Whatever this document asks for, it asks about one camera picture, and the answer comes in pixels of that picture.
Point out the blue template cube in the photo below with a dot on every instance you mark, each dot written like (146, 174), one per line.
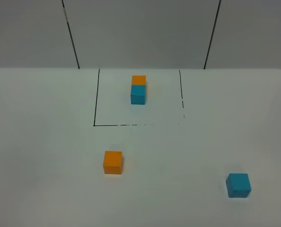
(138, 94)

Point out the orange template cube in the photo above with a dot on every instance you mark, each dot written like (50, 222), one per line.
(139, 80)

